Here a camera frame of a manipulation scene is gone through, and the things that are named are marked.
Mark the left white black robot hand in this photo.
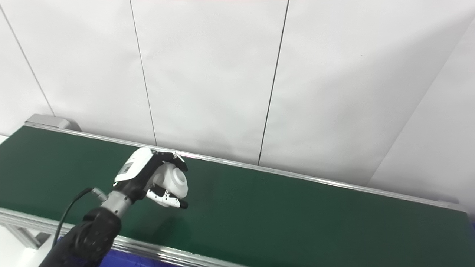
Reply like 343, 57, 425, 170
114, 147, 189, 209

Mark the white cylindrical plastic part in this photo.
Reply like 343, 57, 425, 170
152, 162, 189, 201

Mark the blue plastic bin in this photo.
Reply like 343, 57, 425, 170
56, 234, 161, 267

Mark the grey conveyor motor housing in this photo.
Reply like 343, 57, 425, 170
24, 114, 81, 132

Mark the green conveyor belt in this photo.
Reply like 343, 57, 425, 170
0, 122, 475, 267

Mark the aluminium conveyor support leg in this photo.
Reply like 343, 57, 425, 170
0, 222, 42, 250

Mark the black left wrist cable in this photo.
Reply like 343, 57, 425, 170
52, 187, 109, 248

